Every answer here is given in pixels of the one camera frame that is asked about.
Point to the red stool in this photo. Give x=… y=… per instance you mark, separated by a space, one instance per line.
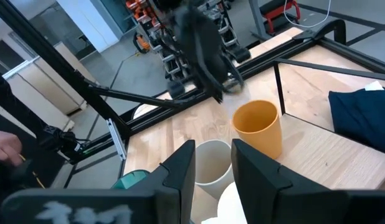
x=279 y=9

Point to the teal faceted plastic tumbler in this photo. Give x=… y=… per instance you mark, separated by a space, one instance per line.
x=130 y=180

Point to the navy blue cloth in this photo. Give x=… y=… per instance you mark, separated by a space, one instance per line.
x=360 y=118

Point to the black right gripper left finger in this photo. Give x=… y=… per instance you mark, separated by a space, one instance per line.
x=133 y=205

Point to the orange plastic cup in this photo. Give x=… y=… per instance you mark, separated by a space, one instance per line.
x=258 y=130

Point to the person's hand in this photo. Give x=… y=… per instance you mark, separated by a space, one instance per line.
x=5 y=146

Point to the black aluminium rig frame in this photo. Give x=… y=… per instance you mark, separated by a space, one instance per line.
x=43 y=40

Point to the beige ribbed cup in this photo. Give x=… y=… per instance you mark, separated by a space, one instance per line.
x=212 y=165

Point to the white ceramic mug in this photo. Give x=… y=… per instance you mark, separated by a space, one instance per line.
x=230 y=205

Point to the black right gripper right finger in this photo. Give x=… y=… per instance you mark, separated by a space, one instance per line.
x=289 y=205

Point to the storage rack with orange bins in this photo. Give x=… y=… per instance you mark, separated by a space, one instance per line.
x=177 y=67

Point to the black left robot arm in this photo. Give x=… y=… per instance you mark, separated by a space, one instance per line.
x=198 y=46

